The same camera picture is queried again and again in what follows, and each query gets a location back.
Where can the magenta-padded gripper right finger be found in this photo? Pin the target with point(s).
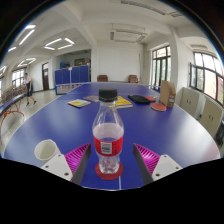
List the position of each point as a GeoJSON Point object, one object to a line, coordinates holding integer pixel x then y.
{"type": "Point", "coordinates": [166, 166]}

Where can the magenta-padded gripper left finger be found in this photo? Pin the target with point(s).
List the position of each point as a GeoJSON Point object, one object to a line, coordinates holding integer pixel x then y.
{"type": "Point", "coordinates": [58, 166]}

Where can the clear red-labelled water bottle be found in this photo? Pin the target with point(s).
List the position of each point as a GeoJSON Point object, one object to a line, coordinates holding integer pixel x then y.
{"type": "Point", "coordinates": [107, 140]}

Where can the white cup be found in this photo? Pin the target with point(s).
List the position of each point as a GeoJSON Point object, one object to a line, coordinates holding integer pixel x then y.
{"type": "Point", "coordinates": [46, 150]}

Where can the flat round red coaster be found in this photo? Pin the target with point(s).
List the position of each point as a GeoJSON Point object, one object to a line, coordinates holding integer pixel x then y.
{"type": "Point", "coordinates": [108, 176]}

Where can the red table tennis paddle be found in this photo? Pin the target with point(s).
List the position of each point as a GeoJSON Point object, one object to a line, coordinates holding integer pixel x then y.
{"type": "Point", "coordinates": [151, 98]}
{"type": "Point", "coordinates": [158, 107]}

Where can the beige cabinet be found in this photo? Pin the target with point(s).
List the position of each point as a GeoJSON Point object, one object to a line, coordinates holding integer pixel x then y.
{"type": "Point", "coordinates": [209, 116]}
{"type": "Point", "coordinates": [189, 101]}

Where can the yellow and blue book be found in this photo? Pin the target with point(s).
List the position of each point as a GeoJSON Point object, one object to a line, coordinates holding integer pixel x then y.
{"type": "Point", "coordinates": [79, 103]}

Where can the black paddle case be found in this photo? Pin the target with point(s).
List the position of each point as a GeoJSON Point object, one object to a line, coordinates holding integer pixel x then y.
{"type": "Point", "coordinates": [138, 99]}

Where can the brown cardboard box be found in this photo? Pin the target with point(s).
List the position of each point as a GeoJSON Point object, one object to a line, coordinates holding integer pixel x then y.
{"type": "Point", "coordinates": [167, 93]}

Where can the grey book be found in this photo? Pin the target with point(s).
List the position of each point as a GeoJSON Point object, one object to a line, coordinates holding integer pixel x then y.
{"type": "Point", "coordinates": [90, 98]}

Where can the blue red-legged tennis table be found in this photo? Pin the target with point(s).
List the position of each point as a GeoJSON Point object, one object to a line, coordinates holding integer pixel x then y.
{"type": "Point", "coordinates": [10, 101]}

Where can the person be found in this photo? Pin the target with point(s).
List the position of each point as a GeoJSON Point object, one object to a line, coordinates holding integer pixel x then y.
{"type": "Point", "coordinates": [29, 86]}

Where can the dark door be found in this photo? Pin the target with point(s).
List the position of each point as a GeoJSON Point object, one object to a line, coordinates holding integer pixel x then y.
{"type": "Point", "coordinates": [45, 76]}

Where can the blue partition boards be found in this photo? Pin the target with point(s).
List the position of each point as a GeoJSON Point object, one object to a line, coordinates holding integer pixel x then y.
{"type": "Point", "coordinates": [71, 75]}

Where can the brown chair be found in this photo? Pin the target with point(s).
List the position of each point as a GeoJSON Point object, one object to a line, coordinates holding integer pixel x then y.
{"type": "Point", "coordinates": [102, 78]}
{"type": "Point", "coordinates": [133, 79]}

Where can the black-framed wide window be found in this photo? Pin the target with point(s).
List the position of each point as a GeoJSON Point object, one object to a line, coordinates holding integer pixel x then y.
{"type": "Point", "coordinates": [208, 78]}

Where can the black-framed tall window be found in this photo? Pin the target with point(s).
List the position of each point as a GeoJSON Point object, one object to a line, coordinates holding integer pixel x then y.
{"type": "Point", "coordinates": [161, 66]}

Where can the ceiling lights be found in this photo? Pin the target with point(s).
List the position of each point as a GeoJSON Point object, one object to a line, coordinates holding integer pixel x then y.
{"type": "Point", "coordinates": [26, 36]}

